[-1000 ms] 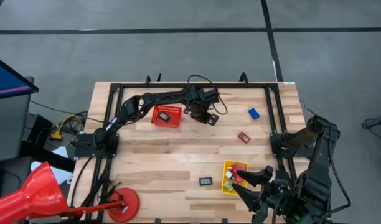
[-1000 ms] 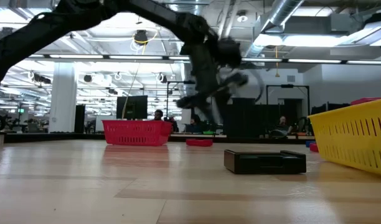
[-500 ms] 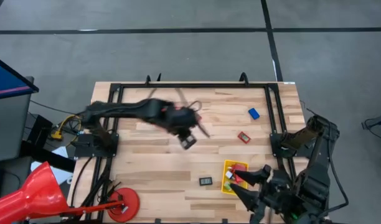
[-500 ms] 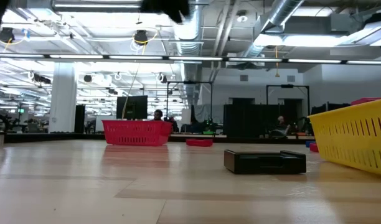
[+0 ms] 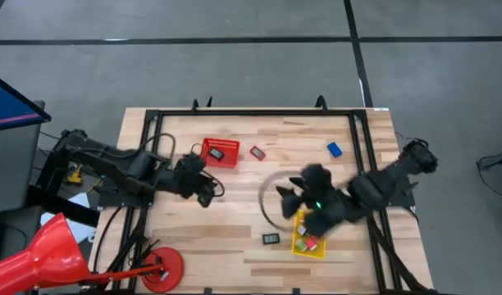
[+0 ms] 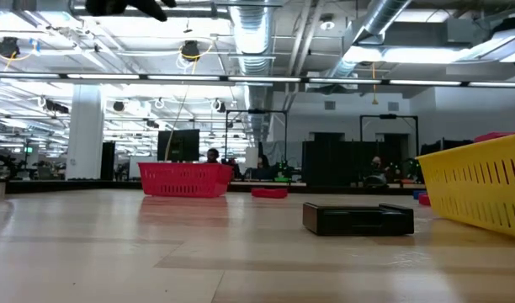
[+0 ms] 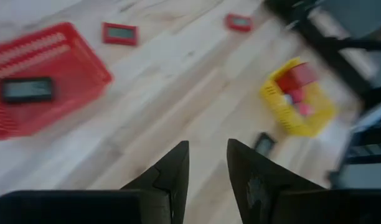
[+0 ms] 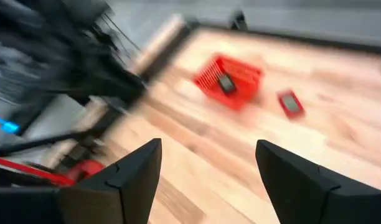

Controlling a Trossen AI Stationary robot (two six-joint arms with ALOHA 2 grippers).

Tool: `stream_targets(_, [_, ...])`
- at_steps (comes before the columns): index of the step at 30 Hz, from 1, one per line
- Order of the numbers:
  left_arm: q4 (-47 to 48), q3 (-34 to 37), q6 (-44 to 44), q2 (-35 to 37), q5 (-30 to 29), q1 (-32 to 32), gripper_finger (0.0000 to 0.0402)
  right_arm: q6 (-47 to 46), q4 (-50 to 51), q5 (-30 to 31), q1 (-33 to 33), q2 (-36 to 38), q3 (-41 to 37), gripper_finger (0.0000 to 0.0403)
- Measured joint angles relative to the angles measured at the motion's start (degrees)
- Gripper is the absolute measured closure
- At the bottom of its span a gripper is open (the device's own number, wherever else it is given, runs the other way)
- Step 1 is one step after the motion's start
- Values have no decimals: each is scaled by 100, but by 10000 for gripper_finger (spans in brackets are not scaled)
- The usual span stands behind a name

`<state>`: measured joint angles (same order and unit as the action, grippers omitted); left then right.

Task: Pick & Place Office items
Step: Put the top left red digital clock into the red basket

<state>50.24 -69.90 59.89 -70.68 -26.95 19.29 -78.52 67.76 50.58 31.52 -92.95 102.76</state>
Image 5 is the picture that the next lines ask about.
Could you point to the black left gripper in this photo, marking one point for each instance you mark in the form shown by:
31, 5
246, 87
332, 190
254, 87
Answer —
191, 174

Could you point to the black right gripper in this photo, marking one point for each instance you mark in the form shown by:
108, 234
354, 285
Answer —
318, 188

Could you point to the black digital clock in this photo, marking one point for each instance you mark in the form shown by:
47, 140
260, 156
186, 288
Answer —
216, 153
271, 239

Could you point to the green and white charger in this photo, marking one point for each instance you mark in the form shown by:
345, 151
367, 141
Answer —
301, 245

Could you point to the red charger with USB ports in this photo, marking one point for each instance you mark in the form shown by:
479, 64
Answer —
311, 243

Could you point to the red digital clock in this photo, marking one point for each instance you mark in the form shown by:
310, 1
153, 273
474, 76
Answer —
257, 153

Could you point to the blue rectangular block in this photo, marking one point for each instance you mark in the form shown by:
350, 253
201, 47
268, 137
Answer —
334, 149

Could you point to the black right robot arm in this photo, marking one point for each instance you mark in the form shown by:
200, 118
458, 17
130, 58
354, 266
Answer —
382, 184

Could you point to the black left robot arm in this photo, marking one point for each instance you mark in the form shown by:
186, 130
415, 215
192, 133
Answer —
111, 164

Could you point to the red slotted plastic basket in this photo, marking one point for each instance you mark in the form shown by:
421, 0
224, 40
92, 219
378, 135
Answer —
230, 157

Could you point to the yellow slotted plastic basket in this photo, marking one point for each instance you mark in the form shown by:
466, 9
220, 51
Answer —
316, 253

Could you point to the yellow tool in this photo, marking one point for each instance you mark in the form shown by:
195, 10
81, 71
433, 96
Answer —
75, 176

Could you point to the red desk lamp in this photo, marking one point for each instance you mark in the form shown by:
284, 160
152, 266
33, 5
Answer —
42, 258

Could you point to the grey cabinet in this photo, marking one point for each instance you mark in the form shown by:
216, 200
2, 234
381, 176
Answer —
9, 164

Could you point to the blue screen monitor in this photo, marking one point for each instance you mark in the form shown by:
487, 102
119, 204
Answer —
9, 106

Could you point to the black arched frame hook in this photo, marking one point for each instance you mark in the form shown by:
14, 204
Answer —
321, 100
194, 104

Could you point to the black metal table frame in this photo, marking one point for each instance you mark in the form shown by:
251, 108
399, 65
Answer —
255, 112

